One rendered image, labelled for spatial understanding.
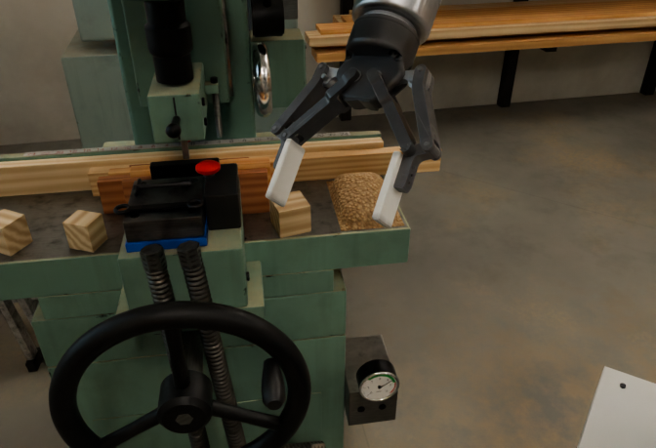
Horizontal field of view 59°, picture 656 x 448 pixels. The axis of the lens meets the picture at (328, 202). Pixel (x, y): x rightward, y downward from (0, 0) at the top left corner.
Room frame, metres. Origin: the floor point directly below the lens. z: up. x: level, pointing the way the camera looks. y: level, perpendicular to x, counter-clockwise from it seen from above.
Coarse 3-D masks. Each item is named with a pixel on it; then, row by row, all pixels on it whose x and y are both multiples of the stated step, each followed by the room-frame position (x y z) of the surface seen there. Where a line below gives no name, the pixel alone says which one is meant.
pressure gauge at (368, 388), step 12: (372, 360) 0.62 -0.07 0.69; (384, 360) 0.62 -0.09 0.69; (360, 372) 0.61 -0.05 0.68; (372, 372) 0.60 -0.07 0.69; (384, 372) 0.59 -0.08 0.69; (360, 384) 0.59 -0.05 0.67; (372, 384) 0.59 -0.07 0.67; (384, 384) 0.60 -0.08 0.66; (396, 384) 0.60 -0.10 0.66; (372, 396) 0.59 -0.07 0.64; (384, 396) 0.60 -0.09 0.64
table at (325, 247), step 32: (64, 192) 0.76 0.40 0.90; (320, 192) 0.76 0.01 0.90; (32, 224) 0.67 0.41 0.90; (256, 224) 0.67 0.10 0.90; (320, 224) 0.67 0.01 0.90; (0, 256) 0.60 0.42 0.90; (32, 256) 0.60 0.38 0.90; (64, 256) 0.60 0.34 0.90; (96, 256) 0.60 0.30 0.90; (256, 256) 0.63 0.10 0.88; (288, 256) 0.64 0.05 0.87; (320, 256) 0.64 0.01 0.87; (352, 256) 0.65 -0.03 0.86; (384, 256) 0.66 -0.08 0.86; (0, 288) 0.58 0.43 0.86; (32, 288) 0.59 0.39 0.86; (64, 288) 0.59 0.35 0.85; (96, 288) 0.60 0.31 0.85; (256, 288) 0.57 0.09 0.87
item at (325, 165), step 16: (304, 160) 0.80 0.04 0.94; (320, 160) 0.80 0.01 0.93; (336, 160) 0.80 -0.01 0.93; (352, 160) 0.81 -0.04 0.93; (368, 160) 0.81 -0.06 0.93; (384, 160) 0.82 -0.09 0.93; (432, 160) 0.83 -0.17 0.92; (96, 176) 0.75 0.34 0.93; (304, 176) 0.80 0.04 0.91; (320, 176) 0.80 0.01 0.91; (336, 176) 0.80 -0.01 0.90; (96, 192) 0.75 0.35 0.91
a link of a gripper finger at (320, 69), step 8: (320, 64) 0.63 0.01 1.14; (320, 72) 0.63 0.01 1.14; (312, 80) 0.62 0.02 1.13; (320, 80) 0.62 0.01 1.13; (304, 88) 0.62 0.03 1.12; (312, 88) 0.61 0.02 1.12; (320, 88) 0.62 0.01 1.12; (328, 88) 0.63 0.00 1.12; (304, 96) 0.61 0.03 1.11; (312, 96) 0.61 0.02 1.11; (320, 96) 0.62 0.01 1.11; (296, 104) 0.61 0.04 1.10; (304, 104) 0.61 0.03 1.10; (312, 104) 0.62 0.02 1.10; (288, 112) 0.61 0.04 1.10; (296, 112) 0.60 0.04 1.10; (304, 112) 0.61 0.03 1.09; (280, 120) 0.60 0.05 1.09; (288, 120) 0.60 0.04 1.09; (272, 128) 0.60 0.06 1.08; (280, 128) 0.60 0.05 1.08
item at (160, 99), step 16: (192, 64) 0.85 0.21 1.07; (192, 80) 0.79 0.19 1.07; (160, 96) 0.73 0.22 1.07; (176, 96) 0.73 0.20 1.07; (192, 96) 0.73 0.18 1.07; (160, 112) 0.73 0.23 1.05; (176, 112) 0.73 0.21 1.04; (192, 112) 0.73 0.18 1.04; (160, 128) 0.73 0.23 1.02; (192, 128) 0.73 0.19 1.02
